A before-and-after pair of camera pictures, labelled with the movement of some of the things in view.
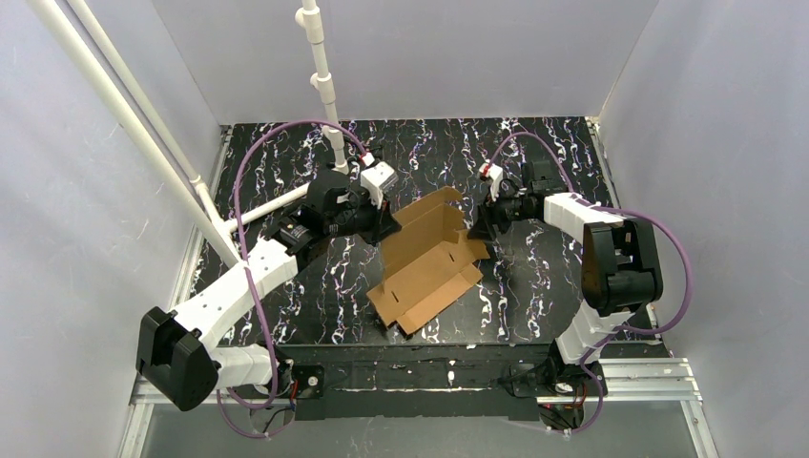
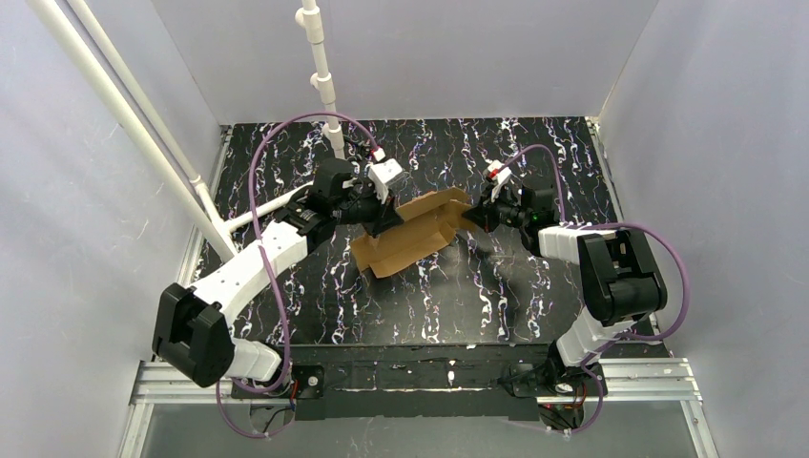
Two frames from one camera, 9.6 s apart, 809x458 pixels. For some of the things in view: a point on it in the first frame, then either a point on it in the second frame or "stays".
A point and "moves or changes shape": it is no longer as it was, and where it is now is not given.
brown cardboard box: x=427 y=262 moves or changes shape
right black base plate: x=555 y=379 stays
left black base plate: x=306 y=382 stays
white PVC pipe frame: x=310 y=22 stays
